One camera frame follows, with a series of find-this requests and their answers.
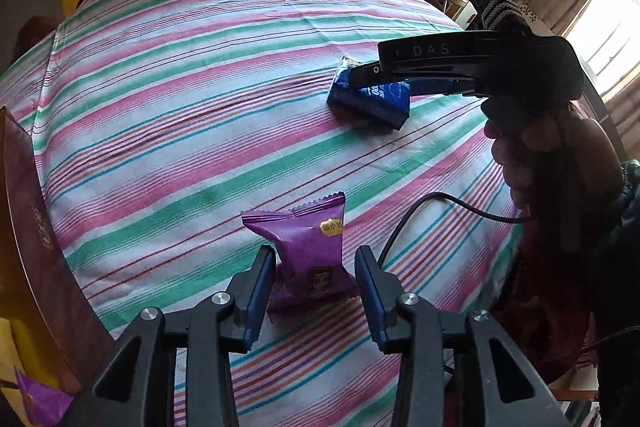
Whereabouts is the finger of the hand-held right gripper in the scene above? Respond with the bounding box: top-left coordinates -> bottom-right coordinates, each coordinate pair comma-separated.
348,64 -> 473,96
378,38 -> 411,75

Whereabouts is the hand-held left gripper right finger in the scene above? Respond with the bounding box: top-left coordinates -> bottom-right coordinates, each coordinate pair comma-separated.
354,245 -> 571,427

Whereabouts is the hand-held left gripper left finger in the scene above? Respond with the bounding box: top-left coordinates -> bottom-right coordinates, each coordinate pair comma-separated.
62,245 -> 277,427

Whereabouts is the blue snack packet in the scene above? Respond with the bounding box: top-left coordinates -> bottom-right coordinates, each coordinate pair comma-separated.
326,55 -> 412,131

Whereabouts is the purple snack packet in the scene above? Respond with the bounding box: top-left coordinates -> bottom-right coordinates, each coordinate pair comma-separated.
241,192 -> 358,325
14,367 -> 76,425

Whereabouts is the red tin box gold inside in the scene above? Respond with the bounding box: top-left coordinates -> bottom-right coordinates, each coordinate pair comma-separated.
0,107 -> 118,427

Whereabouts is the person's right hand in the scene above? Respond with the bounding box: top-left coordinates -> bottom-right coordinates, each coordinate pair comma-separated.
482,107 -> 627,258

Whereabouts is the bright window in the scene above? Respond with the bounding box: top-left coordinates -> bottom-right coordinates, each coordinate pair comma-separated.
565,0 -> 640,102

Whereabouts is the person's red clothing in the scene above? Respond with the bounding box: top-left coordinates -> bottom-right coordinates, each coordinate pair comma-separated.
492,227 -> 601,383

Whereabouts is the striped tablecloth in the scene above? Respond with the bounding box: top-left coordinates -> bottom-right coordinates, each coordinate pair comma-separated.
0,0 -> 526,427

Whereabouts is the dark red cloth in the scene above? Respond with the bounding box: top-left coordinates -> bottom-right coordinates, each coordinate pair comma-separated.
17,17 -> 56,52

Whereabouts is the black cable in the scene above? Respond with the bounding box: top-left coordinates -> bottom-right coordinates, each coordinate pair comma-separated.
377,192 -> 531,268

